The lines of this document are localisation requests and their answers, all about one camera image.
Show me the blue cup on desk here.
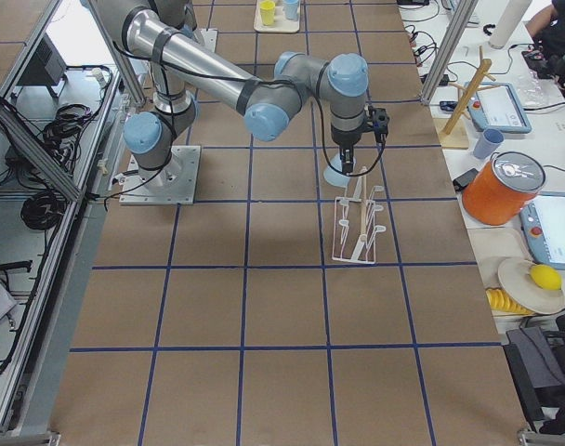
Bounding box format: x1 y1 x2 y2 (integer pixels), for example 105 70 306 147
472 128 504 160

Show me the wooden mug tree stand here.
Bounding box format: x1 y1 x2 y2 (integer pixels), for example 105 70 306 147
433 47 495 150

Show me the blue teach pendant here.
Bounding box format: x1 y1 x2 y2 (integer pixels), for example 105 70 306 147
467 82 532 134
519 192 565 270

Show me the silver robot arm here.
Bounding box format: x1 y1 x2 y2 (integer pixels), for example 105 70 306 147
92 1 379 176

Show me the aluminium frame post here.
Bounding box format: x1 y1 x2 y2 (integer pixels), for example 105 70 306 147
420 0 478 105

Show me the cream serving tray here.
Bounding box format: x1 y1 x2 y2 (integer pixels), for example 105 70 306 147
254 1 302 33

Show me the pale blue plastic cup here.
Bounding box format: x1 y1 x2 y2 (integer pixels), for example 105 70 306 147
323 154 350 188

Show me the white wire cup rack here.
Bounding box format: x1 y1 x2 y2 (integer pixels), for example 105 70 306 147
332 176 387 265

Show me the yellow lemon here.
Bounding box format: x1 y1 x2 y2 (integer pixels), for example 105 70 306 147
529 264 562 291

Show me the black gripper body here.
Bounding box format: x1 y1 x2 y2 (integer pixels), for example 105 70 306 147
331 125 363 161

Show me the beige plate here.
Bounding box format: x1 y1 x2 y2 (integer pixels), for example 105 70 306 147
497 257 565 314

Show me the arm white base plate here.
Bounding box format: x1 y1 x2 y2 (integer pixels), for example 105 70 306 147
119 145 202 205
191 28 217 55

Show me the yellow plastic cup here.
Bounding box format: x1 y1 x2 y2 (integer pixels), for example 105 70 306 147
259 0 276 26

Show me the orange bucket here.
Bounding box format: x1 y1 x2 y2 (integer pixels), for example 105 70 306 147
462 151 546 226

